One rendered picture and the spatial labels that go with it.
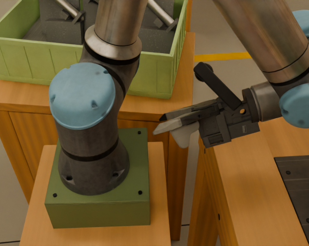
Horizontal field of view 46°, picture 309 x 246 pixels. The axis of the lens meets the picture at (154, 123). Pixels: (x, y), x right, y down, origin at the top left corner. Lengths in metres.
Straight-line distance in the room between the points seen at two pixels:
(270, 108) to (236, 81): 1.94
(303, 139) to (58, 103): 0.64
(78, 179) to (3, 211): 1.28
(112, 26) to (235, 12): 0.27
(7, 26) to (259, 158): 0.96
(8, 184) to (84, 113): 1.50
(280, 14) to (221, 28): 2.76
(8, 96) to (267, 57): 0.96
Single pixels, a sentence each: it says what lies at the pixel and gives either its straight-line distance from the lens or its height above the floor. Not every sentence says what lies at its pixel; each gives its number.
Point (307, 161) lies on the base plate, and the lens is 0.94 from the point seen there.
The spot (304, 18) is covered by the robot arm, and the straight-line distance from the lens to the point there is 0.67.
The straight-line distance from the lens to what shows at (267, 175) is 0.88.
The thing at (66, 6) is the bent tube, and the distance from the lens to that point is 1.37.
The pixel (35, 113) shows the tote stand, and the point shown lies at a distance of 1.26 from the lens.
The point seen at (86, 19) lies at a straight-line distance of 1.39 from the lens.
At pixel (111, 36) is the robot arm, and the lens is 0.69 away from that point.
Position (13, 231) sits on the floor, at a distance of 1.91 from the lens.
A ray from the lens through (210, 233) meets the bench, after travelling 1.38.
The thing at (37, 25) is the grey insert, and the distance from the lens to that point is 1.55.
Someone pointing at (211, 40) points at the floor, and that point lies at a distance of 3.07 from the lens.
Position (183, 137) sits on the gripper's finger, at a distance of 0.68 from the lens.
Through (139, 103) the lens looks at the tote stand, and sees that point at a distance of 1.18.
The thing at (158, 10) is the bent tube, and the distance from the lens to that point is 1.28.
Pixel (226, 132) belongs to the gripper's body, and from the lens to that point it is 0.71.
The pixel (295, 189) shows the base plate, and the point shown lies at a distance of 0.87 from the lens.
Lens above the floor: 1.56
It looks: 44 degrees down
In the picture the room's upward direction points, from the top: straight up
